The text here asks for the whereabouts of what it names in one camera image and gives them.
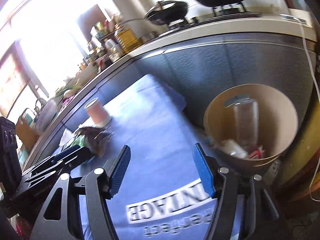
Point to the yellow cooking oil bottle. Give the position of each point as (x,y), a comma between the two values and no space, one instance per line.
(127,39)

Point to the gas stove top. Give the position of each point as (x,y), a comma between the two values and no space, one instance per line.
(227,12)

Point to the white patterned basin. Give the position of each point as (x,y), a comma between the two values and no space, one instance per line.
(47,113)

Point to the white plastic jug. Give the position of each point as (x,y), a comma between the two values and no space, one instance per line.
(114,50)

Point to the beige snack bag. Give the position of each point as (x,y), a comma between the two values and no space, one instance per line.
(95,138)

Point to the blue printed tablecloth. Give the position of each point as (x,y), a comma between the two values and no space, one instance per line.
(161,196)

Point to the round beige trash bin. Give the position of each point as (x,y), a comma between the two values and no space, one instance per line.
(278,125)

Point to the dark red snack wrapper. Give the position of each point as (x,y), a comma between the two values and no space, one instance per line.
(258,153)

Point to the black wok with spatula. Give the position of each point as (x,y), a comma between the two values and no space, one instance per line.
(164,13)

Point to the white tissue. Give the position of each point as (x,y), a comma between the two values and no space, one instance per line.
(67,138)

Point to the phone on counter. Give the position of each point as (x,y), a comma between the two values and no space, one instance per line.
(293,18)

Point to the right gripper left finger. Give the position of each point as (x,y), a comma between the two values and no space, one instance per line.
(59,217)

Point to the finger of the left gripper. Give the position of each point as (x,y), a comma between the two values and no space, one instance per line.
(66,152)

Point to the clear plastic bottle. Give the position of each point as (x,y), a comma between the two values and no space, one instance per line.
(244,128)

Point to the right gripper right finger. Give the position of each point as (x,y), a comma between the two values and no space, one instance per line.
(261,218)

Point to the pink paper cup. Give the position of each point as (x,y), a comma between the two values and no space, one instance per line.
(98,114)

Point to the wooden cutting board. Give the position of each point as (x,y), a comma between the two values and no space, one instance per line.
(27,135)

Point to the chrome sink faucet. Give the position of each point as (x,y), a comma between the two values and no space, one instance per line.
(39,105)

